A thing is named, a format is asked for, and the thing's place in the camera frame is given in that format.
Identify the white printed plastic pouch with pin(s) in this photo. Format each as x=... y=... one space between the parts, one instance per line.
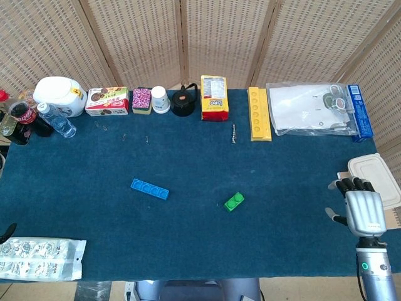
x=37 y=258

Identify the woven folding screen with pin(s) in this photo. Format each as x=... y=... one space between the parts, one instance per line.
x=219 y=37

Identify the dark blue table mat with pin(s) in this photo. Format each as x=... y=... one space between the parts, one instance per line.
x=200 y=156

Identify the white paper cup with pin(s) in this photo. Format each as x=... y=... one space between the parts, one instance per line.
x=160 y=99

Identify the yellow block with round holes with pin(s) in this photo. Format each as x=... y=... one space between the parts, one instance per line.
x=259 y=114

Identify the green toy brick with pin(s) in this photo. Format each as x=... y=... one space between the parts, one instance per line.
x=234 y=202

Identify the cookie box red white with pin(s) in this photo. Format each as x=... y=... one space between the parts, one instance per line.
x=108 y=102

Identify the blue toy brick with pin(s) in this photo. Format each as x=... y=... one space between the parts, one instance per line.
x=149 y=189

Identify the blue cardboard box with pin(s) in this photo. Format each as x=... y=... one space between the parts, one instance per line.
x=360 y=109

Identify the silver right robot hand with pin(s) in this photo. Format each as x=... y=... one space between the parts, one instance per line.
x=365 y=214

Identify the sponge with purple pattern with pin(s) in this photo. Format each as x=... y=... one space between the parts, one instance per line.
x=141 y=99

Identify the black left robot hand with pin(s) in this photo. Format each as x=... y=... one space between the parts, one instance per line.
x=7 y=233

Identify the black teapot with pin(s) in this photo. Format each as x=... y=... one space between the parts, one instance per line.
x=183 y=102

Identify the clear plastic water bottle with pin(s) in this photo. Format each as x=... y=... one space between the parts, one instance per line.
x=58 y=120

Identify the clear plastic bag with paper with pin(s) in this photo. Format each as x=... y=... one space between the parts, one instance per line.
x=307 y=109

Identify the beige lidded food container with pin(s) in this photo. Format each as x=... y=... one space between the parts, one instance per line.
x=385 y=175

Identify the white plastic jug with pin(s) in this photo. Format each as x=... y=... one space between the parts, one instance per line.
x=59 y=94

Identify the orange snack packet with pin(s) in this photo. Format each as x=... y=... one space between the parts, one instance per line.
x=26 y=95

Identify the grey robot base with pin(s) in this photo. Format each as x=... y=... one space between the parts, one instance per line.
x=194 y=290

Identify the cola bottle red label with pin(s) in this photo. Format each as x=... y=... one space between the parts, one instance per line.
x=26 y=116

